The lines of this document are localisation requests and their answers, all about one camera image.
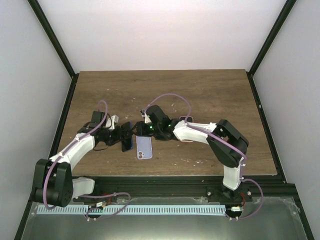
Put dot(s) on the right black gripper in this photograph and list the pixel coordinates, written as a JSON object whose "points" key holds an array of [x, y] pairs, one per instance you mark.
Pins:
{"points": [[141, 131]]}

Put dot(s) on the lavender phone case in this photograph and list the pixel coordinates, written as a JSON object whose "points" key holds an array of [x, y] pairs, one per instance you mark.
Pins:
{"points": [[144, 149]]}

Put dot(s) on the left black frame post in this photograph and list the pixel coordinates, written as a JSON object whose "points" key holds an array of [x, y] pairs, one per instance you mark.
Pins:
{"points": [[43, 20]]}

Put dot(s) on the right black frame post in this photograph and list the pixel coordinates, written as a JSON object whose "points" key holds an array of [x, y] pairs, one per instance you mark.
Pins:
{"points": [[280, 20]]}

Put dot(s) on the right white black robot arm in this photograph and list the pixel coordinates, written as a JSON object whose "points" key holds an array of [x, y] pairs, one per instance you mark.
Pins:
{"points": [[227, 143]]}

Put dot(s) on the black frame post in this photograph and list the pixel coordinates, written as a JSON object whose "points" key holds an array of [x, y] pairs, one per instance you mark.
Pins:
{"points": [[280, 20], [43, 20]]}

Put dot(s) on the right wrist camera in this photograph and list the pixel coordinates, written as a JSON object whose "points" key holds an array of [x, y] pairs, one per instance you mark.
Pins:
{"points": [[153, 114]]}

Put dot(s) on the bare black phone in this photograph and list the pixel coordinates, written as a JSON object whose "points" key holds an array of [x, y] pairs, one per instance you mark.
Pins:
{"points": [[187, 119]]}

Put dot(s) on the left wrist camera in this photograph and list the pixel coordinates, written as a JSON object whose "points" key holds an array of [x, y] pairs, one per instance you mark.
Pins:
{"points": [[111, 122]]}

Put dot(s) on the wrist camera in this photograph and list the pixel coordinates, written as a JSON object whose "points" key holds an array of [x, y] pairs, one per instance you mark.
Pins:
{"points": [[153, 114], [111, 122]]}

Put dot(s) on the light blue slotted cable duct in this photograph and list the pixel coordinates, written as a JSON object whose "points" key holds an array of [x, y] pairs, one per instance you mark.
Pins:
{"points": [[202, 210]]}

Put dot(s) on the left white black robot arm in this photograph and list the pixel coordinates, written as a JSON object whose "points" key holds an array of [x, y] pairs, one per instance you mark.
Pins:
{"points": [[53, 182]]}

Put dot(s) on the black aluminium frame rail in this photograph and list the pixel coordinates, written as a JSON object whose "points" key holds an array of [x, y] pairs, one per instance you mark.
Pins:
{"points": [[210, 187]]}

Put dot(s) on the metal sheet panel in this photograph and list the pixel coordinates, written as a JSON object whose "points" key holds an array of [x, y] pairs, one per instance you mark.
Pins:
{"points": [[274, 218]]}

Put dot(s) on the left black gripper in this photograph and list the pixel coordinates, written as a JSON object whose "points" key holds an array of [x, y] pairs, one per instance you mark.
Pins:
{"points": [[119, 137]]}

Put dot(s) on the pink phone case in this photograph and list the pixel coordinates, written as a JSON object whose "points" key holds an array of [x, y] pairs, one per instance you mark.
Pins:
{"points": [[186, 140]]}

